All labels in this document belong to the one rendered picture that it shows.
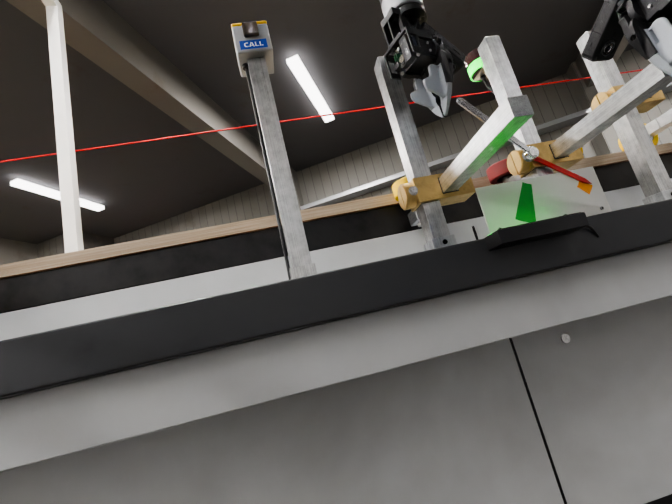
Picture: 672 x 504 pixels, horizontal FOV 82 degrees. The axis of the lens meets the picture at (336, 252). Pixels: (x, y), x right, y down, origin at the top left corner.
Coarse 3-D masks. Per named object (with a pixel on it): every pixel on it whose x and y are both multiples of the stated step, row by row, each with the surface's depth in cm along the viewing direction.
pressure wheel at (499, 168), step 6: (498, 162) 92; (504, 162) 92; (492, 168) 94; (498, 168) 92; (504, 168) 92; (492, 174) 94; (498, 174) 92; (504, 174) 92; (510, 174) 94; (492, 180) 95; (498, 180) 96; (504, 180) 94
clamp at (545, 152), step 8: (536, 144) 77; (544, 144) 77; (512, 152) 78; (520, 152) 77; (544, 152) 77; (552, 152) 77; (576, 152) 78; (512, 160) 79; (520, 160) 76; (552, 160) 77; (560, 160) 77; (568, 160) 77; (576, 160) 78; (512, 168) 79; (520, 168) 77; (528, 168) 77; (568, 168) 82; (520, 176) 80
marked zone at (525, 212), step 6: (522, 186) 74; (528, 186) 74; (522, 192) 74; (528, 192) 74; (522, 198) 74; (528, 198) 74; (522, 204) 73; (528, 204) 73; (522, 210) 73; (528, 210) 73; (534, 210) 73; (516, 216) 72; (522, 216) 73; (528, 216) 73; (534, 216) 73; (528, 222) 72
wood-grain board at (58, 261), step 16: (592, 160) 104; (608, 160) 104; (624, 160) 105; (320, 208) 92; (336, 208) 92; (352, 208) 92; (368, 208) 93; (224, 224) 88; (240, 224) 88; (256, 224) 89; (272, 224) 89; (144, 240) 85; (160, 240) 85; (176, 240) 86; (192, 240) 86; (48, 256) 82; (64, 256) 82; (80, 256) 83; (96, 256) 83; (112, 256) 83; (0, 272) 80; (16, 272) 80; (32, 272) 81
